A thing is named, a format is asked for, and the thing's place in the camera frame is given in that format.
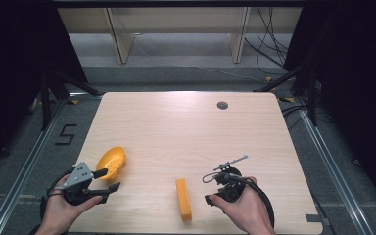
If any grey corner bracket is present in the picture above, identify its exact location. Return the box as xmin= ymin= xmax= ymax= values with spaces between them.
xmin=305 ymin=213 xmax=331 ymax=227

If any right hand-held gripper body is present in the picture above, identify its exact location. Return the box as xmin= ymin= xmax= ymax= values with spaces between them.
xmin=204 ymin=154 xmax=250 ymax=208

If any aluminium floor rail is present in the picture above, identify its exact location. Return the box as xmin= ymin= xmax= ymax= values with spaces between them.
xmin=295 ymin=97 xmax=376 ymax=235
xmin=0 ymin=92 xmax=103 ymax=235

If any black tape numeral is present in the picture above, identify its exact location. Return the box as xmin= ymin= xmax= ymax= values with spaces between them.
xmin=54 ymin=123 xmax=78 ymax=147

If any black curtain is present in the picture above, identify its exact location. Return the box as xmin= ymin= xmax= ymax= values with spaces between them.
xmin=0 ymin=0 xmax=89 ymax=170
xmin=283 ymin=0 xmax=376 ymax=210

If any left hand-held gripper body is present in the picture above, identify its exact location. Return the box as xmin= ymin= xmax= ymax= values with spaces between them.
xmin=53 ymin=161 xmax=103 ymax=207

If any bundle of black cables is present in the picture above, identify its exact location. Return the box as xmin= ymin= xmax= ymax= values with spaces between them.
xmin=243 ymin=6 xmax=296 ymax=76

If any black metal stand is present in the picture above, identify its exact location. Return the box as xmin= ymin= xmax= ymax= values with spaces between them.
xmin=39 ymin=68 xmax=103 ymax=132
xmin=253 ymin=58 xmax=319 ymax=127

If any yellow plastic bowl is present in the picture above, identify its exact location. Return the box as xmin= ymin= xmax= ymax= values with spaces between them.
xmin=95 ymin=145 xmax=127 ymax=182

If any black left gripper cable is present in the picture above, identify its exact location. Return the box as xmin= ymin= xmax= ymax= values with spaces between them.
xmin=28 ymin=167 xmax=75 ymax=235

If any person's left hand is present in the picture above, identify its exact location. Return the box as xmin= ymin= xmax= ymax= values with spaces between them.
xmin=40 ymin=173 xmax=105 ymax=229

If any thin grey wire loop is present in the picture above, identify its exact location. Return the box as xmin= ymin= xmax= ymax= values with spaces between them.
xmin=202 ymin=171 xmax=224 ymax=184

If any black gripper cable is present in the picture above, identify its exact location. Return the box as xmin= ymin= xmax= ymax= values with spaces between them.
xmin=228 ymin=172 xmax=276 ymax=229
xmin=28 ymin=167 xmax=75 ymax=235

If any person's right hand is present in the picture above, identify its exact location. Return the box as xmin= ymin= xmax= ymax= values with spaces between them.
xmin=209 ymin=175 xmax=272 ymax=231

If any orange rectangular block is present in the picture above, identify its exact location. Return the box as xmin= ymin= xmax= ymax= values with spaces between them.
xmin=174 ymin=177 xmax=193 ymax=223

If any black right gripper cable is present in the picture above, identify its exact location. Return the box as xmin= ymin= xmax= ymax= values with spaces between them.
xmin=228 ymin=172 xmax=276 ymax=229

